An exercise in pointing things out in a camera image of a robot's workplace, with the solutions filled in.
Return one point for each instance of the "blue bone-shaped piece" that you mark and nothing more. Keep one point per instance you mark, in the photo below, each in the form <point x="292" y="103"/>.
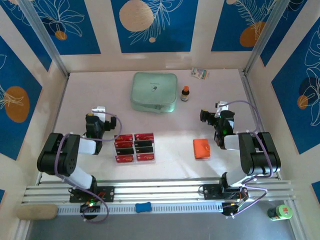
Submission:
<point x="143" y="207"/>

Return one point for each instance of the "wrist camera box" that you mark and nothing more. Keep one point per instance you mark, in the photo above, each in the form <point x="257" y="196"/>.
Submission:
<point x="222" y="107"/>
<point x="98" y="111"/>

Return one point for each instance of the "mint green zipper pouch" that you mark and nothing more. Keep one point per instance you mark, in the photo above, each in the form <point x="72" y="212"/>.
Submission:
<point x="152" y="90"/>

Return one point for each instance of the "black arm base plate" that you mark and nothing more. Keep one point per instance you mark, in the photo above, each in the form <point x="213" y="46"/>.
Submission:
<point x="107" y="193"/>
<point x="210" y="191"/>

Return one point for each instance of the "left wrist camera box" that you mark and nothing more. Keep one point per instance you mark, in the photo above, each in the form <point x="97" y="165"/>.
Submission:
<point x="98" y="111"/>

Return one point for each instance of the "aluminium frame post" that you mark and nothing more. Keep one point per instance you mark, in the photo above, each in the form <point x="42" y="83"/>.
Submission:
<point x="45" y="37"/>
<point x="263" y="37"/>

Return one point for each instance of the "black VIP card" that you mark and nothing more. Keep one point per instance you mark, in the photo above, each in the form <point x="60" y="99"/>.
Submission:
<point x="144" y="149"/>
<point x="143" y="143"/>
<point x="124" y="151"/>

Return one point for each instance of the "small brown bottle orange cap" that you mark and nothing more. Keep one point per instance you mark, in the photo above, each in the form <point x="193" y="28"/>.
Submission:
<point x="185" y="96"/>

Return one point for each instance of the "beige oblong pad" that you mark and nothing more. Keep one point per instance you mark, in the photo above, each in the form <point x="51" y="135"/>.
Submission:
<point x="37" y="212"/>

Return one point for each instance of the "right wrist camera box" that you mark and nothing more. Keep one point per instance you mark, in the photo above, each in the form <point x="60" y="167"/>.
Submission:
<point x="222" y="107"/>

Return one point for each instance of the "red and black card packs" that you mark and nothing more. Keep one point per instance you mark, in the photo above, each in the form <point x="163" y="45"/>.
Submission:
<point x="135" y="162"/>

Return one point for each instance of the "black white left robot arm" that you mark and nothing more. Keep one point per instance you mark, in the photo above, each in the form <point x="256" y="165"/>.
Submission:
<point x="72" y="160"/>

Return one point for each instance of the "red VIP card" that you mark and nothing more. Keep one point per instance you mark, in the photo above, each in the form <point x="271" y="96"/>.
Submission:
<point x="143" y="136"/>
<point x="125" y="158"/>
<point x="123" y="144"/>
<point x="145" y="157"/>
<point x="123" y="137"/>

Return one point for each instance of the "small printed sachet packet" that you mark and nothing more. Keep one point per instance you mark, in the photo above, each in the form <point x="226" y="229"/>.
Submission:
<point x="200" y="73"/>

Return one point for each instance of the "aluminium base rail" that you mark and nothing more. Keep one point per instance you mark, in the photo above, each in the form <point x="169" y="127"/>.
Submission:
<point x="160" y="192"/>

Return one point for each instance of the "green tape roll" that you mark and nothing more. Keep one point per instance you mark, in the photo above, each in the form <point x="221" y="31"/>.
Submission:
<point x="281" y="212"/>

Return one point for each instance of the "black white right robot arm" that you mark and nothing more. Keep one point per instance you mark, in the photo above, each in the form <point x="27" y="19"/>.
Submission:
<point x="260" y="160"/>

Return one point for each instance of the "orange card holder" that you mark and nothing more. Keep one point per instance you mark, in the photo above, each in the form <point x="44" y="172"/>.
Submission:
<point x="201" y="148"/>

